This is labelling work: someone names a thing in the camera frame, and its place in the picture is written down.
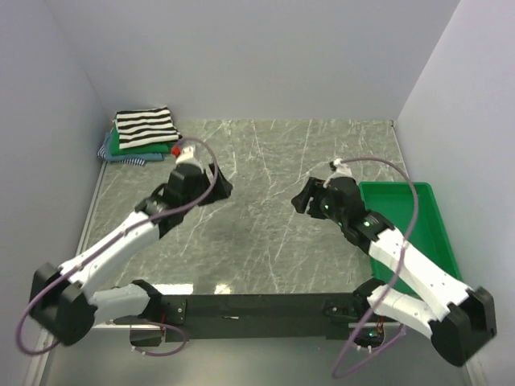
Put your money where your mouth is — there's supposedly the folded blue tank top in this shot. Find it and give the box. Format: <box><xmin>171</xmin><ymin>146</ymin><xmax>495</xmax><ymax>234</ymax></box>
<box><xmin>100</xmin><ymin>133</ymin><xmax>165</xmax><ymax>162</ymax></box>

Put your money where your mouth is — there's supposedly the green plastic tray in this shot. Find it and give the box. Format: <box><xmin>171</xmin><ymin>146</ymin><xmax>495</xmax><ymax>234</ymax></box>
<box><xmin>360</xmin><ymin>182</ymin><xmax>462</xmax><ymax>280</ymax></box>

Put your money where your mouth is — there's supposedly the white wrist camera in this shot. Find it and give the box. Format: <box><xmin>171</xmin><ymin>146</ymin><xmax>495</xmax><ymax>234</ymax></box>
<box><xmin>323</xmin><ymin>158</ymin><xmax>353</xmax><ymax>188</ymax></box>
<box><xmin>171</xmin><ymin>145</ymin><xmax>204</xmax><ymax>170</ymax></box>

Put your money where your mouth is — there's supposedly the black white striped tank top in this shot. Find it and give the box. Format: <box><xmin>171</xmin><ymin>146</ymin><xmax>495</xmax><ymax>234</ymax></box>
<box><xmin>114</xmin><ymin>107</ymin><xmax>182</xmax><ymax>150</ymax></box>

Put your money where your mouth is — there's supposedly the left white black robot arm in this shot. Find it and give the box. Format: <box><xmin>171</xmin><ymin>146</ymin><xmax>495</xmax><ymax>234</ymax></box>
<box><xmin>28</xmin><ymin>162</ymin><xmax>233</xmax><ymax>346</ymax></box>

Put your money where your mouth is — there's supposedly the green tank top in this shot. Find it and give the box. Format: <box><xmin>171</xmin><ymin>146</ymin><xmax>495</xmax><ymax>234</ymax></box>
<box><xmin>109</xmin><ymin>129</ymin><xmax>175</xmax><ymax>155</ymax></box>

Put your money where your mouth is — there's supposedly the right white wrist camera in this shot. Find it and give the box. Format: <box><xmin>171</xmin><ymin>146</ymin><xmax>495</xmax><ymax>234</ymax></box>
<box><xmin>323</xmin><ymin>158</ymin><xmax>353</xmax><ymax>188</ymax></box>

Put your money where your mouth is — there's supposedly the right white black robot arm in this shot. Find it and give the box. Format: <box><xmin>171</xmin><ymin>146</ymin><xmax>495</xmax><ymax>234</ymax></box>
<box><xmin>291</xmin><ymin>177</ymin><xmax>496</xmax><ymax>367</ymax></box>

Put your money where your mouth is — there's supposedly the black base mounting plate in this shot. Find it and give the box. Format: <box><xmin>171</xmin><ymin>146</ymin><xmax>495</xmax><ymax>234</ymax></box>
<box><xmin>150</xmin><ymin>293</ymin><xmax>369</xmax><ymax>340</ymax></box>

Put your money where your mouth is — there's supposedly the blue white striped tank top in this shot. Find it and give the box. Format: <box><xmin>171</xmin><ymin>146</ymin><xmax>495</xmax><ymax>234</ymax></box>
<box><xmin>97</xmin><ymin>146</ymin><xmax>146</xmax><ymax>166</ymax></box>

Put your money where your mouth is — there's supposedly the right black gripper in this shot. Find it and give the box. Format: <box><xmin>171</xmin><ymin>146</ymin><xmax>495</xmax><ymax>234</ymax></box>
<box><xmin>290</xmin><ymin>177</ymin><xmax>347</xmax><ymax>227</ymax></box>

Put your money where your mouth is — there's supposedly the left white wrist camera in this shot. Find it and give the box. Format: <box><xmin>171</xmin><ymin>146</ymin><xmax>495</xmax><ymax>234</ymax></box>
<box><xmin>171</xmin><ymin>145</ymin><xmax>204</xmax><ymax>170</ymax></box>

